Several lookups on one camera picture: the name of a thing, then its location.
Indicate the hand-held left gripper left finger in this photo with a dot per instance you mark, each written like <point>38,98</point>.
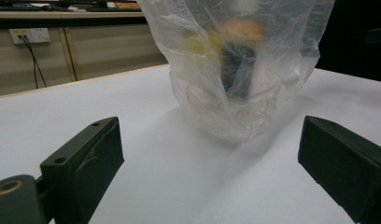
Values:
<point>86,165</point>

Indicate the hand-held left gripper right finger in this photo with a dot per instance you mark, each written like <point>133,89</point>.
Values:
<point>341,161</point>

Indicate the translucent plastic bag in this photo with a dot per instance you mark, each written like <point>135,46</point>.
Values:
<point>210,77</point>

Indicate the yellow object in bag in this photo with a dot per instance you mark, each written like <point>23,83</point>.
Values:
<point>199,45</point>

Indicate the beige desk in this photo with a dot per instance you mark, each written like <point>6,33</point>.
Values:
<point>67,14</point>

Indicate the white wall socket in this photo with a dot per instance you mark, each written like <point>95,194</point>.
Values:
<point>30,35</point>

